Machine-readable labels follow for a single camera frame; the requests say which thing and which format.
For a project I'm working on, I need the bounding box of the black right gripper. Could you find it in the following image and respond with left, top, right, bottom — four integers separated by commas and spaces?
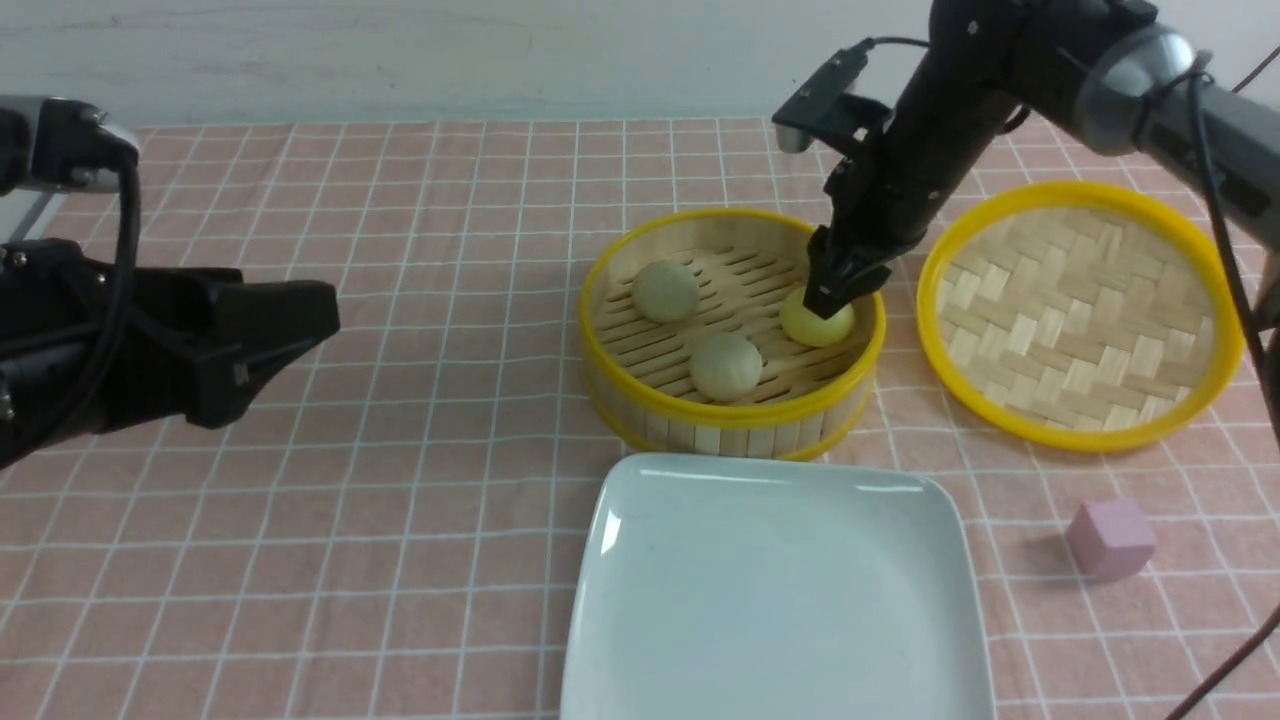
803, 50, 1011, 319

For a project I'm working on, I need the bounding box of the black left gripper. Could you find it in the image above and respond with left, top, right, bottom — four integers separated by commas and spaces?
3, 238, 340, 466

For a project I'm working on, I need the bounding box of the yellow steamed bun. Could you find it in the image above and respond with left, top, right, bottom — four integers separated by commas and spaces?
780, 287, 856, 348

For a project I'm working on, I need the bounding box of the beige steamed bun front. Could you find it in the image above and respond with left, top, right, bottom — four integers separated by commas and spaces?
689, 332, 765, 404

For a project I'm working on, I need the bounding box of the beige steamed bun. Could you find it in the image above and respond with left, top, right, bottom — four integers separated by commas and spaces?
631, 261, 700, 324
689, 332, 765, 404

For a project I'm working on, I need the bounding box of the beige steamed bun back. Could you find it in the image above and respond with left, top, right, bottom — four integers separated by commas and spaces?
631, 261, 700, 324

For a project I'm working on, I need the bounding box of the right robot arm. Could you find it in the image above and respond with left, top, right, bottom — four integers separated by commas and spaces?
774, 1, 1277, 318

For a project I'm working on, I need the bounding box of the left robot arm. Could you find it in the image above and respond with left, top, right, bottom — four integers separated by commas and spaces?
1, 96, 340, 468

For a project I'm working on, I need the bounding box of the white square ceramic plate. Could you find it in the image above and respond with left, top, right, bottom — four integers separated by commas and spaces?
559, 454, 998, 719

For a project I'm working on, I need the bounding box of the yellow-rimmed bamboo steamer basket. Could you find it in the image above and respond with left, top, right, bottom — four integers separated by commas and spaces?
579, 208, 888, 461

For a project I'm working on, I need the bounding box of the pink checkered tablecloth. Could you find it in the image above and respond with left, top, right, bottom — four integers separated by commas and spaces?
1, 119, 1277, 719

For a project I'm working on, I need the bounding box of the yellow-rimmed woven steamer lid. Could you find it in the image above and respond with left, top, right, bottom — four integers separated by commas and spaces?
916, 181, 1244, 454

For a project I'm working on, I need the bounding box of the small pink cube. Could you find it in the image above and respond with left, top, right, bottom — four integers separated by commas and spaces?
1064, 498, 1157, 582

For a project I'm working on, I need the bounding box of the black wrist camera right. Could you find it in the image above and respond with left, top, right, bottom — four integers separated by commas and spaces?
771, 38, 893, 158

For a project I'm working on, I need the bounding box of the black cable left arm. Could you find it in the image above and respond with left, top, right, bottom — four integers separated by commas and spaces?
0, 150, 143, 451

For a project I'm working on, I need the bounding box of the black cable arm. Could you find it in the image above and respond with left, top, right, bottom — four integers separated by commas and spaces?
1165, 45, 1280, 720
0, 150, 143, 451

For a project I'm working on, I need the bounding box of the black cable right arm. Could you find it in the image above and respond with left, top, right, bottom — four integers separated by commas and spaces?
1165, 45, 1280, 720

